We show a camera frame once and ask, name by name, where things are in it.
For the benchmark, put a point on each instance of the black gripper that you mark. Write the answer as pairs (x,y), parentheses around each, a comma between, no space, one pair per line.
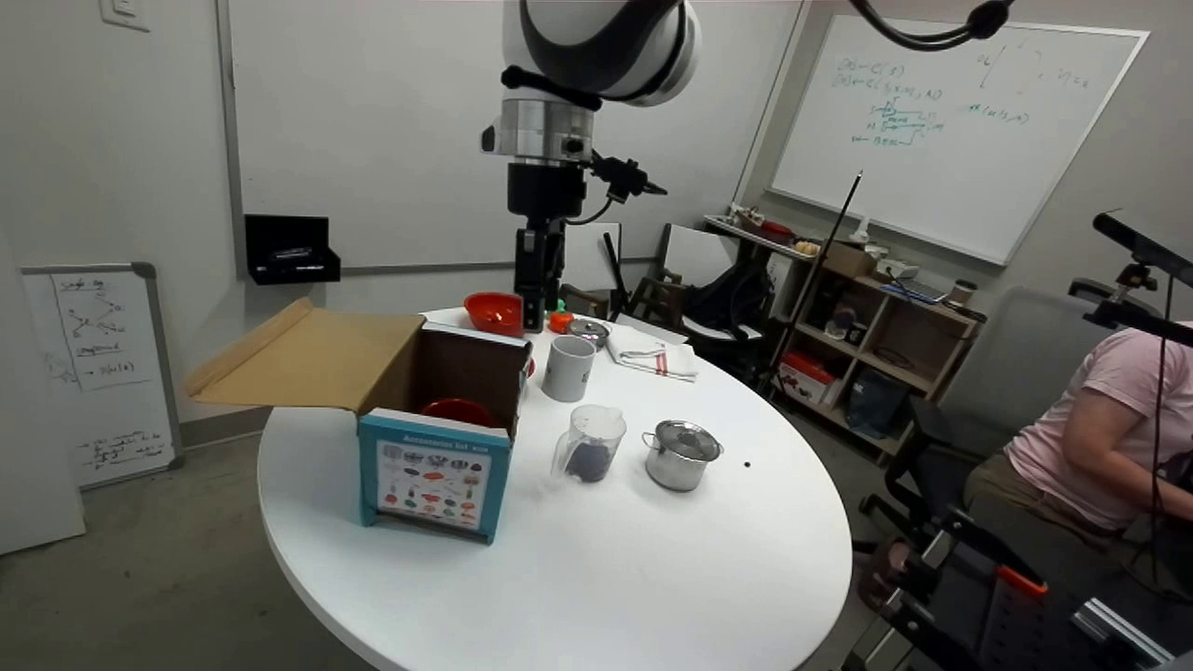
(545,189)

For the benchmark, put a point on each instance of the orange red cup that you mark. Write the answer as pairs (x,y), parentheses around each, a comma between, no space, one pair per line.
(455,410)

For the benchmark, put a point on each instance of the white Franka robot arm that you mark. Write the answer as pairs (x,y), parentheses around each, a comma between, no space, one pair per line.
(609,42)

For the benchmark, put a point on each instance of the bare forearm of person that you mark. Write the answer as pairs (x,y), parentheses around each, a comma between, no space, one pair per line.
(1111,433)

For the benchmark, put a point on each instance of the cardboard box with blue print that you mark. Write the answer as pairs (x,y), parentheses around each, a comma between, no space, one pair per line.
(431,487)

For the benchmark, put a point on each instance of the orange toy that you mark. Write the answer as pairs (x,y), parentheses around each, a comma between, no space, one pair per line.
(566,323)

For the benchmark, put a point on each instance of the white leaning panel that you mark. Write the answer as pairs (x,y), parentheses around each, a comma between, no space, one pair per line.
(694,254)
(593,262)

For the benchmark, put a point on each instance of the white mug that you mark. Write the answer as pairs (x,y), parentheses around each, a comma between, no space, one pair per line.
(568,371)

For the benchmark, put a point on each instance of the white cloth with red stripes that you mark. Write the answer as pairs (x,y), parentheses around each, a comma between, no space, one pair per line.
(655,354)

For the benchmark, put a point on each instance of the black bag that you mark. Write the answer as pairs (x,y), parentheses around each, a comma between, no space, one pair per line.
(733,304)

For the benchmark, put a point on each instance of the small steel pot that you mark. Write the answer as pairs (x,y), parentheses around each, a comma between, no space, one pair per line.
(680,454)

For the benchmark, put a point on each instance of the thin black pole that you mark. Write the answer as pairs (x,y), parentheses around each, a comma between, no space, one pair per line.
(820,254)

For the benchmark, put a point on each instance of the wooden storage shelf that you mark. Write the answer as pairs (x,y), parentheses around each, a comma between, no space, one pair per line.
(914,341)

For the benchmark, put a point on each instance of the small leaning whiteboard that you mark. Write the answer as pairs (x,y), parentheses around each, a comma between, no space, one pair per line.
(97,375)

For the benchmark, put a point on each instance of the grey office chair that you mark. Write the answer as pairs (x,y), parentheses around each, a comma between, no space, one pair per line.
(1013,360)

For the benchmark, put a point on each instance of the black mounting table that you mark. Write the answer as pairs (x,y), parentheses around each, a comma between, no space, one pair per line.
(994,635)

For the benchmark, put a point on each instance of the person in pink shirt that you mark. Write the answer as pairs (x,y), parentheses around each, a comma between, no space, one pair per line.
(1094,479)

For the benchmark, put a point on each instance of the black wall tray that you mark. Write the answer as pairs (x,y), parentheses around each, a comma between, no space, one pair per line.
(290,248)

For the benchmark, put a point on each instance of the large wall whiteboard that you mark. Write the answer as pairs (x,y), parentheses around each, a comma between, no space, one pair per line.
(955,135)

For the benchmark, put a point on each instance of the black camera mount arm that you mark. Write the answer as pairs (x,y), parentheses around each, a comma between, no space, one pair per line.
(1137,248)

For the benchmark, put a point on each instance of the aluminium rail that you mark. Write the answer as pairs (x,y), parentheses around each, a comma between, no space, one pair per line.
(1120,632)

